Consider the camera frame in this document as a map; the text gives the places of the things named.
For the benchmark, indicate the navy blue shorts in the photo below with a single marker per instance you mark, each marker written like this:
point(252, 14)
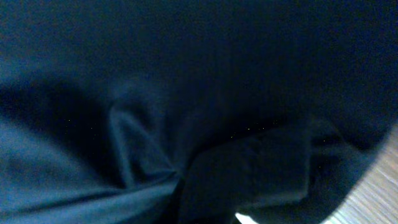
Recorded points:
point(191, 111)

